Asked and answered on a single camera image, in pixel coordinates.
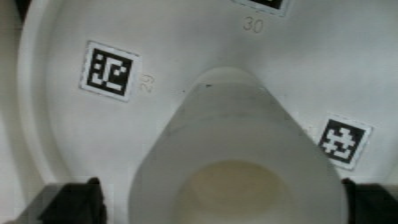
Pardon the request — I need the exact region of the white round table top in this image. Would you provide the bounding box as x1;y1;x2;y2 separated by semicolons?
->
17;0;398;224

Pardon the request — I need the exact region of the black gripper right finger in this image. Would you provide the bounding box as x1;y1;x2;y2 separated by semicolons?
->
341;178;398;224

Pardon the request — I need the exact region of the white cylindrical table leg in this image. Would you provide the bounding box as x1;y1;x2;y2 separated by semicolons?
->
129;67;348;224

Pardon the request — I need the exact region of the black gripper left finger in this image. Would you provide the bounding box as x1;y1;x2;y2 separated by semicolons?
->
15;177;108;224

